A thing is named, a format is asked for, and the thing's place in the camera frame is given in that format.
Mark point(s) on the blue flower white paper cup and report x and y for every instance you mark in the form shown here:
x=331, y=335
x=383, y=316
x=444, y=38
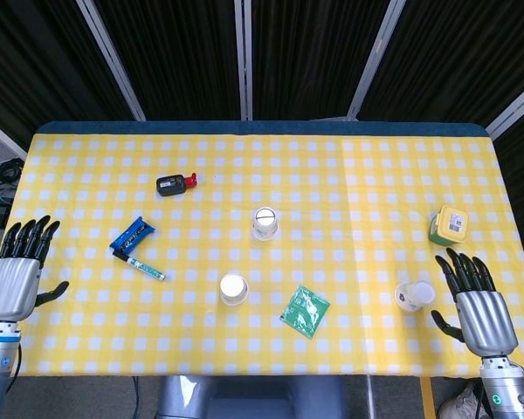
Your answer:
x=264, y=222

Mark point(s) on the green tub with yellow lid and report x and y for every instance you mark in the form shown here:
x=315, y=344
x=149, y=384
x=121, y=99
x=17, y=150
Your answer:
x=450, y=224

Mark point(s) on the blue snack bar wrapper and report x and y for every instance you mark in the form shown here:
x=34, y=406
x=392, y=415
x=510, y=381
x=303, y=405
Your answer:
x=132, y=235

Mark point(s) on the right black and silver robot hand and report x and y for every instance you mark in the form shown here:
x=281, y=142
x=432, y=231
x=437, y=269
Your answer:
x=484, y=318

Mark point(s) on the green foil sachet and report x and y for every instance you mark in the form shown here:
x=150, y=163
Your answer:
x=305, y=311

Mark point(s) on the white marker pen black cap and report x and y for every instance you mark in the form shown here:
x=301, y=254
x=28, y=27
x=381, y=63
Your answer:
x=142, y=267

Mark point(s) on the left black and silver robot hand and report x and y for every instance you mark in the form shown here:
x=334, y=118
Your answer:
x=11, y=283

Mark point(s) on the white sneaker shoe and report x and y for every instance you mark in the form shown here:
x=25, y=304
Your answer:
x=460, y=403

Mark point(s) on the green flower white paper cup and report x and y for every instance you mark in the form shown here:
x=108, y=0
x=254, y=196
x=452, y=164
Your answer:
x=233, y=288

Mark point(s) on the white partition frame post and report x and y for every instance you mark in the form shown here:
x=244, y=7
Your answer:
x=111, y=61
x=243, y=61
x=2, y=135
x=513, y=107
x=375, y=61

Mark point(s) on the yellow white checkered tablecloth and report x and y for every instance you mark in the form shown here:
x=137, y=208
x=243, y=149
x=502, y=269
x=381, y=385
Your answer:
x=262, y=174

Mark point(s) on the black bottle with red cap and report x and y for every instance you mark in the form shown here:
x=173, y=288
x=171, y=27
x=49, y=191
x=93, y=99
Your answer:
x=170, y=184

